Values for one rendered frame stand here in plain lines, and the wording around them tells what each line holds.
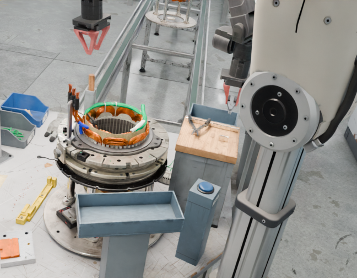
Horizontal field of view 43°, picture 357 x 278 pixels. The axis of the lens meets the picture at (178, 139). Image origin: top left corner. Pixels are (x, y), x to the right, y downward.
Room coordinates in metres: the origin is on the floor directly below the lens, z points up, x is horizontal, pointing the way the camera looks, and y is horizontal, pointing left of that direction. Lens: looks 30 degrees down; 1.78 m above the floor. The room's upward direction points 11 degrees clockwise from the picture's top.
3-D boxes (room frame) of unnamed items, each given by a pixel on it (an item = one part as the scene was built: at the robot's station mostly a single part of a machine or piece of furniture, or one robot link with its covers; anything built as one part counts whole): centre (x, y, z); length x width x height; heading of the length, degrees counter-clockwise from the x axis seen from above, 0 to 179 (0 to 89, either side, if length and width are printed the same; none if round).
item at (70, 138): (1.05, 0.29, 1.15); 0.03 x 0.02 x 0.12; 168
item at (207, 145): (1.28, -0.10, 1.05); 0.20 x 0.19 x 0.02; 176
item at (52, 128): (1.61, 0.48, 0.79); 0.24 x 0.12 x 0.02; 1
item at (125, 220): (0.86, 0.08, 0.92); 0.25 x 0.11 x 0.28; 110
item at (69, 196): (1.16, 0.31, 0.91); 0.02 x 0.02 x 0.21
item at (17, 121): (1.48, 0.64, 0.82); 0.16 x 0.14 x 0.07; 91
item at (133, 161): (1.13, 0.18, 1.09); 0.32 x 0.32 x 0.01
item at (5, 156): (1.33, 0.64, 0.78); 0.09 x 0.09 x 0.01; 66
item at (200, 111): (1.43, -0.11, 0.92); 0.17 x 0.11 x 0.28; 86
